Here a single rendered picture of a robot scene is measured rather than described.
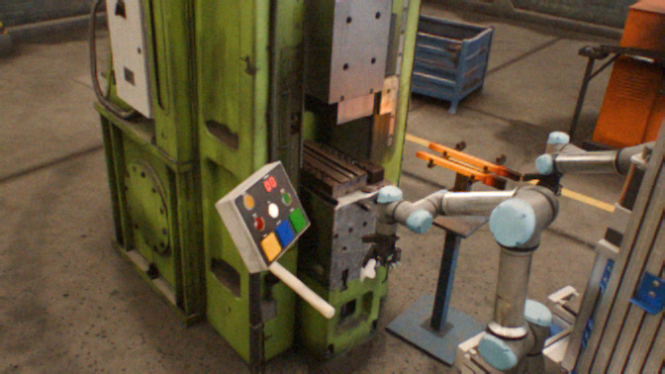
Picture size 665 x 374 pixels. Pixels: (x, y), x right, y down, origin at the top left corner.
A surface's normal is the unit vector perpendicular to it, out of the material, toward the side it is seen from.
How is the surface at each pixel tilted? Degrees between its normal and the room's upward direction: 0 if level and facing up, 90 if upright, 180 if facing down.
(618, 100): 90
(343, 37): 90
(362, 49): 90
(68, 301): 0
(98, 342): 0
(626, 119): 90
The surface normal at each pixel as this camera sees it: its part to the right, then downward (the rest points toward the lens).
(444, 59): -0.54, 0.37
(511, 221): -0.71, 0.18
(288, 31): 0.65, 0.40
